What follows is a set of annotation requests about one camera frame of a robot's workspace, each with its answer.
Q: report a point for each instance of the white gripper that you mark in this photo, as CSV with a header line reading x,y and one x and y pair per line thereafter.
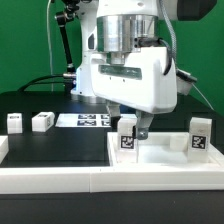
x,y
140,84

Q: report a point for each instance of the white U-shaped workspace fence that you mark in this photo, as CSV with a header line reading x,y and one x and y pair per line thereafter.
x,y
109,179

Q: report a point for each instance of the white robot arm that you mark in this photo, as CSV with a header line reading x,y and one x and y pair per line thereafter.
x,y
117,28

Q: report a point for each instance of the white fiducial marker sheet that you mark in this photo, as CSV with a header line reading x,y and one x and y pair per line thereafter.
x,y
83,120

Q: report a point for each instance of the white square table top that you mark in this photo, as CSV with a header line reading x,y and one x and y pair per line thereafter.
x,y
156,151

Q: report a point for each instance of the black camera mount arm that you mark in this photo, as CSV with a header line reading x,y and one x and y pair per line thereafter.
x,y
62,18

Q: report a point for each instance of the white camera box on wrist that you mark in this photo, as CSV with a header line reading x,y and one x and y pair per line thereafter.
x,y
185,81

